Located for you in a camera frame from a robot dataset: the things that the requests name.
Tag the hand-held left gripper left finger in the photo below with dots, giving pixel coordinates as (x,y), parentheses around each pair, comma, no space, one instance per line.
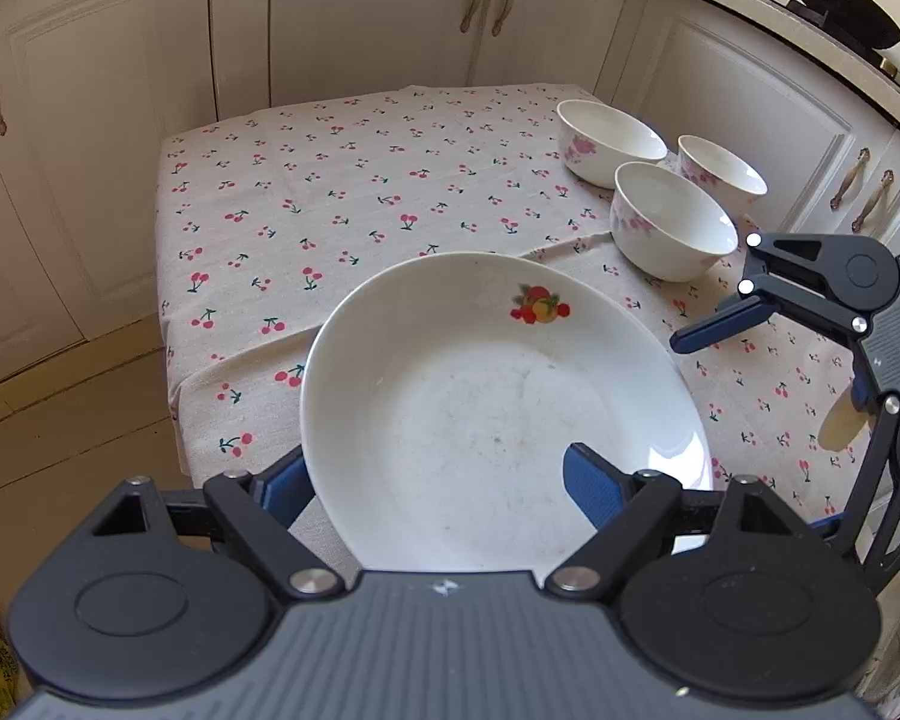
(289,487)

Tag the white bowl pink flowers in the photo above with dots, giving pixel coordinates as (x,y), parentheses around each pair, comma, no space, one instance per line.
(611,135)
(724,169)
(675,217)

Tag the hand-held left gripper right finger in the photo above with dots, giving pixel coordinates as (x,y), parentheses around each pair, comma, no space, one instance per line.
(596,487)

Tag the white plate fruit print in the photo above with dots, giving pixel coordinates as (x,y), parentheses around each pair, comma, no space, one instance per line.
(457,405)

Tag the person's right hand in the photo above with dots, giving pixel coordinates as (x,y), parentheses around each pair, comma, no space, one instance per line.
(844,424)

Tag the cherry print tablecloth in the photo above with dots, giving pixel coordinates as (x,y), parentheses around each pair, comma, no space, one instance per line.
(345,187)

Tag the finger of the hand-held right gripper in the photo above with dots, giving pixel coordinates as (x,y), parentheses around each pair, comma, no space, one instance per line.
(720,326)
(881,465)

